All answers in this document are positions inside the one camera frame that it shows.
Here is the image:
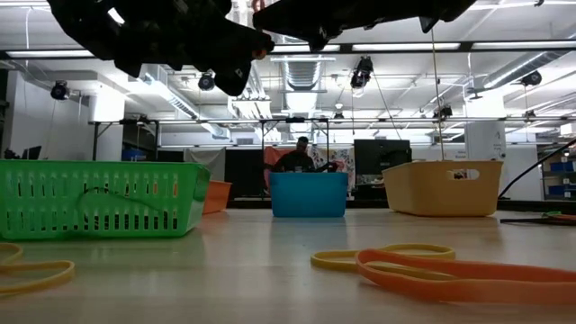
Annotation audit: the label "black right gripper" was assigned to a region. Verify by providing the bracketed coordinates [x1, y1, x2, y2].
[252, 0, 422, 51]

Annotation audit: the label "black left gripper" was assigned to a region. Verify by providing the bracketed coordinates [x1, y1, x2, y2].
[130, 0, 275, 96]

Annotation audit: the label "yellow rubber band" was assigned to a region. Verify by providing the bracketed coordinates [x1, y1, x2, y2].
[310, 243, 457, 273]
[0, 242, 77, 299]

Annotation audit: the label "green slotted plastic basket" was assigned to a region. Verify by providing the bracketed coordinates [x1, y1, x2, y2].
[0, 159, 212, 241]

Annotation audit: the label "yellow plastic bin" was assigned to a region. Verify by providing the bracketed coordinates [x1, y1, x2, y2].
[382, 159, 504, 218]

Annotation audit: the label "black cables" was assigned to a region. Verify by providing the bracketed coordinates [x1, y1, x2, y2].
[499, 217, 576, 226]

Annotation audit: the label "large orange rubber band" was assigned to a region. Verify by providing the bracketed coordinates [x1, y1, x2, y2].
[354, 248, 576, 308]

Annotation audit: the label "red cloth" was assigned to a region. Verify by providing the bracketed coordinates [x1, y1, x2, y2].
[263, 146, 292, 181]

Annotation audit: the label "grey cloth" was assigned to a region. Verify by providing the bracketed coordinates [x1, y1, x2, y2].
[183, 147, 227, 182]

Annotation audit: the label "person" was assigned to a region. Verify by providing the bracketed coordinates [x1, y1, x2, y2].
[272, 136, 338, 174]

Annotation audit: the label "orange plastic basket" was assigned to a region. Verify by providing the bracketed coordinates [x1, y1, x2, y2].
[202, 180, 233, 216]

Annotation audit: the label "floral cloth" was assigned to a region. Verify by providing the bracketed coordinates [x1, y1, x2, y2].
[314, 147, 356, 184]

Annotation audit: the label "blue crate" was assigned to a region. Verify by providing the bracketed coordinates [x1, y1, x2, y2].
[121, 148, 148, 162]

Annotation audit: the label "blue plastic bin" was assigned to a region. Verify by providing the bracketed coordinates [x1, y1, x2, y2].
[268, 171, 350, 220]

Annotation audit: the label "black monitor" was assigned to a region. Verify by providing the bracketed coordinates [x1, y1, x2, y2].
[354, 139, 412, 177]

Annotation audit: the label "thin metal vertical rod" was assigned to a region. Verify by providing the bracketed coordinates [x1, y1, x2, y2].
[430, 29, 446, 162]

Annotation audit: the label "small dark monitor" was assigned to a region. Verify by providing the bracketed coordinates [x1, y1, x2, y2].
[21, 144, 43, 162]

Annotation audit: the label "storage shelf with blue bins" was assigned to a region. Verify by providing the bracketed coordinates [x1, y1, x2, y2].
[541, 146, 576, 202]

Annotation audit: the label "silver ventilation duct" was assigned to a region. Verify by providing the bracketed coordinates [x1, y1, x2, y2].
[281, 56, 337, 91]

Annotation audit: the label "black metal gantry frame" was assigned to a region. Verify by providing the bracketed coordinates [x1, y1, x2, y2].
[88, 115, 576, 163]

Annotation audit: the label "black slanted cable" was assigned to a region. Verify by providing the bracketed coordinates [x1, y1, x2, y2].
[498, 137, 576, 200]

